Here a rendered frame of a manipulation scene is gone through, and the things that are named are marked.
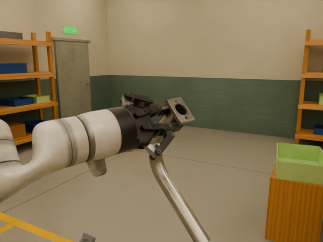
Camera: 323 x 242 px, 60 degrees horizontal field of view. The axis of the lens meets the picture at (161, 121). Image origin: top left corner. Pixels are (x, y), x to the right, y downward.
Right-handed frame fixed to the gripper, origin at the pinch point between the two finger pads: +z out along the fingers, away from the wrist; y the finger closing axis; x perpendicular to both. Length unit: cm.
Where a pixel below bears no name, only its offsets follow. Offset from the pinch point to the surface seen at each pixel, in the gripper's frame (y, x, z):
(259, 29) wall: 230, 166, 545
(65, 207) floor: 53, 292, 76
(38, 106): 281, 428, 147
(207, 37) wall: 295, 254, 507
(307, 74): 85, 141, 514
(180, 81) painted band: 260, 371, 481
